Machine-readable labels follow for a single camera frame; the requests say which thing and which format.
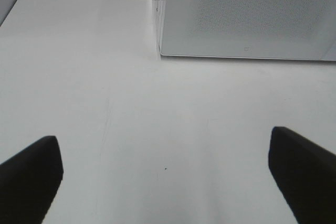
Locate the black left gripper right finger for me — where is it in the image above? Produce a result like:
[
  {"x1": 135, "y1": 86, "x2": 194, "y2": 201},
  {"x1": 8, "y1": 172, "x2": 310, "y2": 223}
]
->
[{"x1": 268, "y1": 126, "x2": 335, "y2": 223}]

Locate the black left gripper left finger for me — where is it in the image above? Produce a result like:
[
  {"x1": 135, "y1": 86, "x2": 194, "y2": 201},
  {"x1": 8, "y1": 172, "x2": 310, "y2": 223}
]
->
[{"x1": 1, "y1": 136, "x2": 64, "y2": 223}]

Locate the white microwave door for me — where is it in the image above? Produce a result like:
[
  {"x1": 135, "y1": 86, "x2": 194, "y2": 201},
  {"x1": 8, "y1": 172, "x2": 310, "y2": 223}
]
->
[{"x1": 160, "y1": 0, "x2": 335, "y2": 61}]

